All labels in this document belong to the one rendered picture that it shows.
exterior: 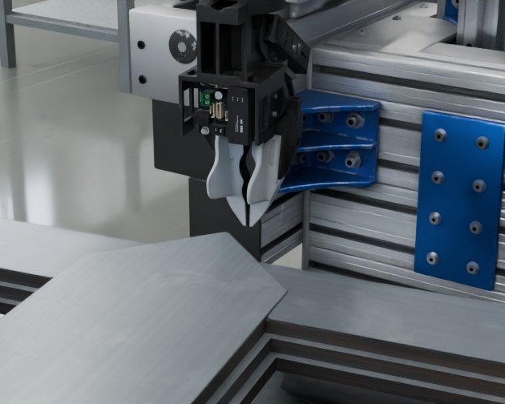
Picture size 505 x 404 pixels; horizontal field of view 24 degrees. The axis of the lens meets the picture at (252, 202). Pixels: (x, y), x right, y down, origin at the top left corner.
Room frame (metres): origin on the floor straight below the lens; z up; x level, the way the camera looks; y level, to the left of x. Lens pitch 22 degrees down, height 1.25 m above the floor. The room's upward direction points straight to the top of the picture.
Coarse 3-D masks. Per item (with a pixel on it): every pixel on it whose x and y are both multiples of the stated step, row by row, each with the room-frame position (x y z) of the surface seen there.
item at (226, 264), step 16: (176, 240) 0.91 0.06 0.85; (96, 256) 0.87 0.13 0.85; (112, 256) 0.87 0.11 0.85; (128, 256) 0.87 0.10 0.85; (144, 256) 0.87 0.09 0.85; (160, 256) 0.87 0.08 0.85; (176, 256) 0.87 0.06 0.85; (192, 256) 0.87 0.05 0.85; (208, 256) 0.88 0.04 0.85; (224, 256) 0.88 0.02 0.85; (240, 256) 0.88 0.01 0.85; (192, 272) 0.84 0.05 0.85; (208, 272) 0.84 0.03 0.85; (224, 272) 0.84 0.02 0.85; (240, 272) 0.84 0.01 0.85; (256, 272) 0.84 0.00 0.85; (272, 288) 0.81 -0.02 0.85
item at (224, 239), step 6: (210, 234) 0.92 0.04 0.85; (216, 234) 0.92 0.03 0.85; (222, 234) 0.92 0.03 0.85; (228, 234) 0.92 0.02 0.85; (192, 240) 0.91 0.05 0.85; (198, 240) 0.91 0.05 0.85; (204, 240) 0.91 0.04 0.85; (210, 240) 0.91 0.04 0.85; (216, 240) 0.91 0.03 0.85; (222, 240) 0.91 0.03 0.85; (228, 240) 0.91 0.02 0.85; (234, 240) 0.91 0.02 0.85; (222, 246) 0.89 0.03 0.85; (228, 246) 0.89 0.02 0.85; (234, 246) 0.89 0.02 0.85; (240, 246) 0.89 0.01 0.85
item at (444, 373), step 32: (0, 288) 0.85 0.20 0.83; (32, 288) 0.84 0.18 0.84; (256, 352) 0.74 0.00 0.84; (288, 352) 0.75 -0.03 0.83; (320, 352) 0.74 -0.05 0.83; (352, 352) 0.74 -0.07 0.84; (384, 352) 0.73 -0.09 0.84; (416, 352) 0.72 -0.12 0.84; (224, 384) 0.69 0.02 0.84; (256, 384) 0.71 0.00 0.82; (352, 384) 0.73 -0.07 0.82; (384, 384) 0.72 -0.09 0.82; (416, 384) 0.71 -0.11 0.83; (448, 384) 0.71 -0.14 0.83; (480, 384) 0.70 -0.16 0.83
